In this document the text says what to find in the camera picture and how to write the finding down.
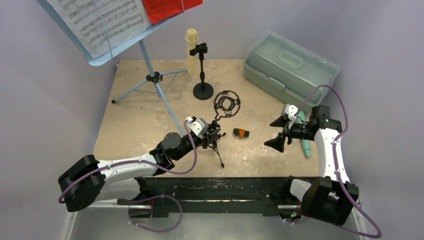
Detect blue music stand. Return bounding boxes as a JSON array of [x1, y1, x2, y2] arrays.
[[38, 0, 187, 133]]

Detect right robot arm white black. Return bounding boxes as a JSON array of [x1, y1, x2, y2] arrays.
[[264, 104, 359, 226]]

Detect black tripod shock-mount stand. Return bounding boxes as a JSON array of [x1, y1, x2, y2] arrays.
[[208, 90, 241, 168]]

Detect mint green microphone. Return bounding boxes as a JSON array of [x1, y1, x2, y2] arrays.
[[295, 110, 311, 158]]

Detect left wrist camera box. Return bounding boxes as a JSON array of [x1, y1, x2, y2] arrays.
[[184, 116, 209, 140]]

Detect black round-base mic stand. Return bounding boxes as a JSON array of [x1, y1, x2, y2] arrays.
[[190, 42, 214, 100]]

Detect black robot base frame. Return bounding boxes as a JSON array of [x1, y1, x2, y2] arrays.
[[115, 176, 322, 219]]

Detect white sheet music page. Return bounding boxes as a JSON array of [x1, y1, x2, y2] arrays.
[[48, 0, 152, 59]]

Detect red sheet music page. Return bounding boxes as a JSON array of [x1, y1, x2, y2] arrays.
[[142, 0, 204, 25]]

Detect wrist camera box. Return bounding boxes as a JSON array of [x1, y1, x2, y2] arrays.
[[184, 116, 209, 140], [281, 104, 298, 130]]

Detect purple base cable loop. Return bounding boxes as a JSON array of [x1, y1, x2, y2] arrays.
[[127, 194, 183, 233]]

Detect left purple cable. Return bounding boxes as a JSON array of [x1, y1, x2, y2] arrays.
[[58, 120, 198, 205]]

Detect green translucent storage case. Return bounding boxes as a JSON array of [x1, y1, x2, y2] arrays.
[[243, 31, 341, 113]]

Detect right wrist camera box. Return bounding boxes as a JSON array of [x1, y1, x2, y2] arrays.
[[281, 104, 298, 130]]

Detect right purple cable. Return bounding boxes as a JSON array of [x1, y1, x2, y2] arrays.
[[291, 84, 383, 239]]

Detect cream yellow microphone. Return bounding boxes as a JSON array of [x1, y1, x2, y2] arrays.
[[185, 28, 199, 76]]

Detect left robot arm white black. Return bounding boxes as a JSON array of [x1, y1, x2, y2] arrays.
[[58, 117, 221, 213]]

